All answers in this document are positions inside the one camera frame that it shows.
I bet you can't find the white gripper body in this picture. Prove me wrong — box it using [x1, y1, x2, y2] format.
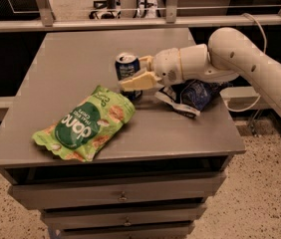
[151, 48, 183, 86]

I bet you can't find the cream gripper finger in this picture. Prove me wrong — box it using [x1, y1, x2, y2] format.
[119, 70, 162, 92]
[139, 56, 153, 71]

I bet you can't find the blue pepsi can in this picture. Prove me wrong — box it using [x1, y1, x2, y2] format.
[115, 52, 142, 101]

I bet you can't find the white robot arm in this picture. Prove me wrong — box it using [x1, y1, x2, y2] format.
[120, 28, 281, 118]

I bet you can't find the blue chip bag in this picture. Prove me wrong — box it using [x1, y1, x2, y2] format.
[154, 80, 230, 118]

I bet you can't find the green rice chip bag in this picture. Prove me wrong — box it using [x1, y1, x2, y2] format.
[32, 86, 136, 162]

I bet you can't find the black office chair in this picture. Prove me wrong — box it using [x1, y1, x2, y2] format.
[89, 0, 121, 19]

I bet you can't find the grey drawer cabinet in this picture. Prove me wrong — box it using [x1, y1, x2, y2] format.
[0, 28, 247, 239]

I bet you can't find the top grey drawer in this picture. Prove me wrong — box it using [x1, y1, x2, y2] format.
[9, 172, 226, 209]

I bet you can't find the grey drawer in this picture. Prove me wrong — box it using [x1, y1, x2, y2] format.
[9, 172, 226, 209]
[51, 221, 194, 239]
[42, 202, 206, 229]

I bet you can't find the grey metal railing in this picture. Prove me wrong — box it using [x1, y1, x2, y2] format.
[0, 0, 281, 33]

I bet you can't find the middle grey drawer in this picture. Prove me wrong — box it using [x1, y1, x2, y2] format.
[42, 202, 206, 229]

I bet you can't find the bottom grey drawer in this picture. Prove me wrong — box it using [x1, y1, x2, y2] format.
[51, 221, 194, 239]

